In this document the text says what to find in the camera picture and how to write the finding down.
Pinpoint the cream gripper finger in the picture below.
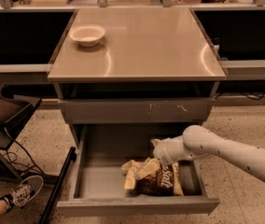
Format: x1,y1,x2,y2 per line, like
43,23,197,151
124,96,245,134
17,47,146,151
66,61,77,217
134,158,160,180

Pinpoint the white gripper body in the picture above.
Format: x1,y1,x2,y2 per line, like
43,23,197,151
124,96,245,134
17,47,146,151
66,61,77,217
151,138,175,165

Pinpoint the brown chip bag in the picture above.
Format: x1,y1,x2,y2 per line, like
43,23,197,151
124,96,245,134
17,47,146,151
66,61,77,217
121,160,184,196

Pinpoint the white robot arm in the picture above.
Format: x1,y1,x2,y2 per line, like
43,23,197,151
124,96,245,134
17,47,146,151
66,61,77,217
151,125,265,183

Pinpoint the closed upper drawer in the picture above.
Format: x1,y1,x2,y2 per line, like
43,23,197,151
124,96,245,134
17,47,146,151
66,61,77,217
59,98,214,124

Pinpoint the open middle drawer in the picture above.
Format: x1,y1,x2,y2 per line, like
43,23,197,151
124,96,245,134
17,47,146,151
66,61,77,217
57,123,219,217

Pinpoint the grey drawer cabinet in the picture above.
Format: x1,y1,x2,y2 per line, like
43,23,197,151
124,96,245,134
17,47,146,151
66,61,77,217
47,6,228,218

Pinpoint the black pole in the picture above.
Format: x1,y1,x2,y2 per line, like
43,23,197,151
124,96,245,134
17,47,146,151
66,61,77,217
38,147,77,224

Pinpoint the grey sneaker with laces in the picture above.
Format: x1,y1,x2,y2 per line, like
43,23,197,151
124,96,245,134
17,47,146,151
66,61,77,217
0,175,44,211

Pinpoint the white paper bowl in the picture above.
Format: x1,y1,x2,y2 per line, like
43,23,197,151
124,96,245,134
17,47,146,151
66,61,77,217
69,25,105,47

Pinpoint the dark angled stand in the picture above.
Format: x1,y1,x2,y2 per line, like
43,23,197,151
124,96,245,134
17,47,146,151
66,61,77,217
0,84,41,180

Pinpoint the black floor cable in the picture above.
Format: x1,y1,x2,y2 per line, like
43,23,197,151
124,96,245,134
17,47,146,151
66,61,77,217
2,126,48,175

